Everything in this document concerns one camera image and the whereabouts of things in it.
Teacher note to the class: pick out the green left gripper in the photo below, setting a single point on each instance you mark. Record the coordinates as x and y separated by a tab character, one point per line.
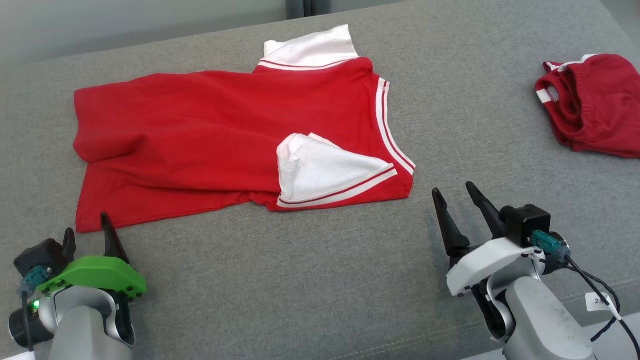
100	272

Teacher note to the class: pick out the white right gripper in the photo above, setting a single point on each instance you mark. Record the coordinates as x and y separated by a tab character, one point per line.
482	265

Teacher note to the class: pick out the red jersey with white sleeves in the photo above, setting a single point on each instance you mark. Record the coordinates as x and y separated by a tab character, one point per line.
200	130

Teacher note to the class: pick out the red shorts with white stripes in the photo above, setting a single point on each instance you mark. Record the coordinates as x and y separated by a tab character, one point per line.
600	110

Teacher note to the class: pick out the grey fabric sofa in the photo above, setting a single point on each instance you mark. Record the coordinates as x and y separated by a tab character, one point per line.
300	280

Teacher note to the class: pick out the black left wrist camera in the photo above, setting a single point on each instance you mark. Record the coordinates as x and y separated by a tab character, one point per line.
40	255

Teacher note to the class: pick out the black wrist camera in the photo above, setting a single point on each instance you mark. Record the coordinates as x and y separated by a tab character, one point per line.
40	255
525	222

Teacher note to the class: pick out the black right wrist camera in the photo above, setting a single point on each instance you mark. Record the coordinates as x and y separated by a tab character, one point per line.
525	222

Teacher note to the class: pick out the grey partition post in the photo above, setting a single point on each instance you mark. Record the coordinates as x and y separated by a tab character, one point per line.
310	7

